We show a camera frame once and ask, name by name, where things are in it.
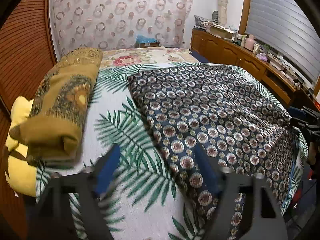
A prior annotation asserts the navy patterned silk garment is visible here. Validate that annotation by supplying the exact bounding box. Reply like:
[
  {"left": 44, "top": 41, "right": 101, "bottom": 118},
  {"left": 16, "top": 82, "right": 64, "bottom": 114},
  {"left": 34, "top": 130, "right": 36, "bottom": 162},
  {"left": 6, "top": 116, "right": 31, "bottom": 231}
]
[{"left": 127, "top": 64, "right": 301, "bottom": 240}]

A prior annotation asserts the beige tied side curtain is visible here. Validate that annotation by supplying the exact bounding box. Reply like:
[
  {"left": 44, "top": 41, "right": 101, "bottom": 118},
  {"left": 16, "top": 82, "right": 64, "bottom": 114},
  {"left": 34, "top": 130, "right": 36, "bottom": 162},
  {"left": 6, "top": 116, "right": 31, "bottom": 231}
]
[{"left": 216, "top": 0, "right": 231, "bottom": 27}]

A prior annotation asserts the wooden sideboard cabinet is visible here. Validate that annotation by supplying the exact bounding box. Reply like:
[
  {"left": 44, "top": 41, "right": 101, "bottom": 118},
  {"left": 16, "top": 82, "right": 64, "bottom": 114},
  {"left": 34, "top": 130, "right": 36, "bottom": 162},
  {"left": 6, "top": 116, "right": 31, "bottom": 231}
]
[{"left": 190, "top": 28, "right": 317, "bottom": 110}]

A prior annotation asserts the floral beige bedspread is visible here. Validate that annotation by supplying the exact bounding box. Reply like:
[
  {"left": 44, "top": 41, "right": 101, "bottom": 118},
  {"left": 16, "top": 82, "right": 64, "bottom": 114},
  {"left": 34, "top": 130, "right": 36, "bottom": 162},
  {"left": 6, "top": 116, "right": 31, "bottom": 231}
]
[{"left": 100, "top": 47, "right": 199, "bottom": 68}]

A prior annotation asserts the yellow pillow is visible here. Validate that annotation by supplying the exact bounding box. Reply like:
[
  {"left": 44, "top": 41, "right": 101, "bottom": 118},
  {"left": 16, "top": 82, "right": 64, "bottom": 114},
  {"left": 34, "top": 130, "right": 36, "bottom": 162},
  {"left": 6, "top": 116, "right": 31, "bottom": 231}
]
[{"left": 3, "top": 96, "right": 36, "bottom": 197}]

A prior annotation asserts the grey window blind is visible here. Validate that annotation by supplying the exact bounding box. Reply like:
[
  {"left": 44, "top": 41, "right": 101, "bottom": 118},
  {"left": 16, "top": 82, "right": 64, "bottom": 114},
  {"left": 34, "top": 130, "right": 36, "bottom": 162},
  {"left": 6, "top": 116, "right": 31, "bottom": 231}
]
[{"left": 246, "top": 0, "right": 319, "bottom": 82}]

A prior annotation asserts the cardboard box on sideboard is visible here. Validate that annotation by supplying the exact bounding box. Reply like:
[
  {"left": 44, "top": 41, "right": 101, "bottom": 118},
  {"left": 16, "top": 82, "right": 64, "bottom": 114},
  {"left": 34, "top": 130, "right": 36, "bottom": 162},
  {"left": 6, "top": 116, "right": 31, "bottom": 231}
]
[{"left": 208, "top": 24, "right": 236, "bottom": 39}]

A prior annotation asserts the olive gold folded blanket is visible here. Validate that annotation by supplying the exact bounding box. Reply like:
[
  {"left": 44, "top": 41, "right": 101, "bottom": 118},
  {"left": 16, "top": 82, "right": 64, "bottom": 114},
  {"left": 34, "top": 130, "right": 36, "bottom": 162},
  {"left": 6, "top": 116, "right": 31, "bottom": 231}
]
[{"left": 9, "top": 48, "right": 103, "bottom": 166}]

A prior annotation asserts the purple small item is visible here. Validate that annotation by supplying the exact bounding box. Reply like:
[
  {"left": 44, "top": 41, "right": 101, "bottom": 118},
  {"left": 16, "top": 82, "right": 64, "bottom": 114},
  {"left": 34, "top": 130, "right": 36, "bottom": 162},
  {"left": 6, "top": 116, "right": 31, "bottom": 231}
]
[{"left": 256, "top": 53, "right": 268, "bottom": 62}]

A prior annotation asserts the palm leaf white blanket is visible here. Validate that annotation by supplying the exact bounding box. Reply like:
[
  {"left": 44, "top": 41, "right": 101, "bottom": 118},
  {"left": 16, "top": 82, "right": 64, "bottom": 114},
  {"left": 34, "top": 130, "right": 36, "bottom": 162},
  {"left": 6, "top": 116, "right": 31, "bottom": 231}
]
[{"left": 36, "top": 62, "right": 308, "bottom": 239}]

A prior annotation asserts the pink jug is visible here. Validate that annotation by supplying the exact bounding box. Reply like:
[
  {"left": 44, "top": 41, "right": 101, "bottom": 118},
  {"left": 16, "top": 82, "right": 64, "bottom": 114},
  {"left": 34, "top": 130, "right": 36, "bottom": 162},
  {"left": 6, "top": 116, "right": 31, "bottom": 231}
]
[{"left": 244, "top": 34, "right": 255, "bottom": 51}]

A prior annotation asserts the wooden slatted wardrobe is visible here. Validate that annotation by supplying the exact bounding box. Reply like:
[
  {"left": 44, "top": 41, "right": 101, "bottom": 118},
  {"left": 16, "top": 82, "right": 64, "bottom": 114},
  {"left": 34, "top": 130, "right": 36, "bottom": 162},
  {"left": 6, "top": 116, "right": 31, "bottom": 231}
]
[{"left": 0, "top": 0, "right": 58, "bottom": 240}]

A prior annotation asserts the blue item on box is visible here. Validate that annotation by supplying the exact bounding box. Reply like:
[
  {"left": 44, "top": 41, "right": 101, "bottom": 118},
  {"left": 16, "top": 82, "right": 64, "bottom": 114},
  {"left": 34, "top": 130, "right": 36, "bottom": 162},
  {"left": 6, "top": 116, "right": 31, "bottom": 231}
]
[{"left": 135, "top": 35, "right": 159, "bottom": 48}]

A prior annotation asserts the circle patterned sheer curtain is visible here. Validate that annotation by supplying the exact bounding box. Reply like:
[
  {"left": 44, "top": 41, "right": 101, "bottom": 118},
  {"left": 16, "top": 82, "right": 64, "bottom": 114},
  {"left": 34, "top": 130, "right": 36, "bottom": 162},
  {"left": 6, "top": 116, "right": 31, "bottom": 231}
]
[{"left": 50, "top": 0, "right": 193, "bottom": 56}]

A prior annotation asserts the navy blue mattress edge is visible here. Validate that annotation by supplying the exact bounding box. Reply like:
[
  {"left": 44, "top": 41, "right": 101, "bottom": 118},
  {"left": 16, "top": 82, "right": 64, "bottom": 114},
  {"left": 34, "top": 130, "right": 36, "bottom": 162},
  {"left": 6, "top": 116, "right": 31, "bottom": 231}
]
[{"left": 190, "top": 50, "right": 210, "bottom": 63}]

